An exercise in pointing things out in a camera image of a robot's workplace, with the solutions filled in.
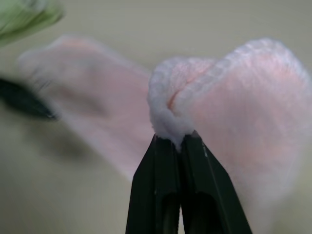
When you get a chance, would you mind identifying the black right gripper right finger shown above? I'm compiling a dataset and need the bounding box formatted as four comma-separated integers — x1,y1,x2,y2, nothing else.
179,130,253,234

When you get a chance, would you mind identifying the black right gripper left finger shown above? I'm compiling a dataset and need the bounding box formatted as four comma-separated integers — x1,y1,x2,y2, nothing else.
125,133,182,234

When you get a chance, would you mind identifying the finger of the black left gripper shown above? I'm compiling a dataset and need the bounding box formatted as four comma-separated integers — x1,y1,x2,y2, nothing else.
0,78,60,121

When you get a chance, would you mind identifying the pink towel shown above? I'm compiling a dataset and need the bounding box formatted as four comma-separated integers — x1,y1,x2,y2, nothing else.
18,35,312,234

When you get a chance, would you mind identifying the green towel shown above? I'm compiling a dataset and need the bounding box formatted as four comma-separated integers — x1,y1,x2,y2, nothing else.
0,0,66,46

